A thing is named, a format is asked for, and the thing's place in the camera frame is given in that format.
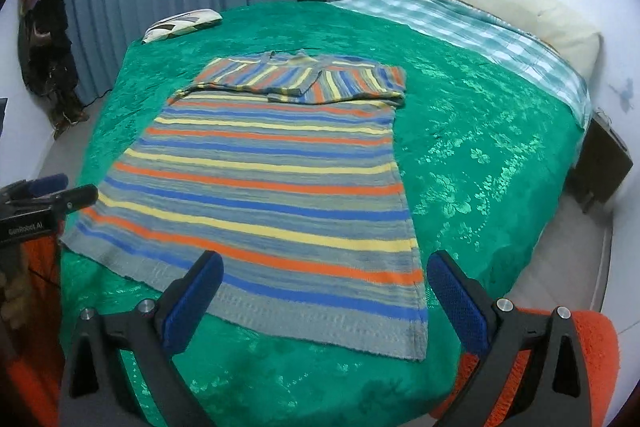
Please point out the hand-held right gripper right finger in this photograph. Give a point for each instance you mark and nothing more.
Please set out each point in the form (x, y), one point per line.
(457, 302)

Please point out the green floral blanket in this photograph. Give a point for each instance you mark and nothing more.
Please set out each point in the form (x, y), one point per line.
(475, 182)

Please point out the striped knit sweater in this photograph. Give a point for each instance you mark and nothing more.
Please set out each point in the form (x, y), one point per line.
(275, 187)

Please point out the orange rug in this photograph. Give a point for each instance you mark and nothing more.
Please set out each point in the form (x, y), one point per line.
(595, 342)

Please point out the person's left hand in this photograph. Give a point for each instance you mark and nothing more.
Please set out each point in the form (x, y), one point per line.
(11, 294)

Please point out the green checked bed sheet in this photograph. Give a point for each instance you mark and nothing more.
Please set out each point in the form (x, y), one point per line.
(475, 27)

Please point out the cream pillow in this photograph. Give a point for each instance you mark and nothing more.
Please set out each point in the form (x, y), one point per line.
(525, 2)

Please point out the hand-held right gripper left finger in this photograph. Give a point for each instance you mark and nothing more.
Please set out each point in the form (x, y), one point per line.
(192, 302)

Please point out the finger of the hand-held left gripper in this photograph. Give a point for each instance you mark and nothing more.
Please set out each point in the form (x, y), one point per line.
(50, 184)
(77, 198)

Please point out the brown bedside table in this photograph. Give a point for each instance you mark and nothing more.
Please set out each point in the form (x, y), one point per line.
(600, 157)

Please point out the folded cream patterned cloth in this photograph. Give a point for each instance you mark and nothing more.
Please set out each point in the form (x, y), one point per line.
(182, 24)

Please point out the dark hanging clothes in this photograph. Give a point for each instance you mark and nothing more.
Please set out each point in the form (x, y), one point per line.
(47, 47)

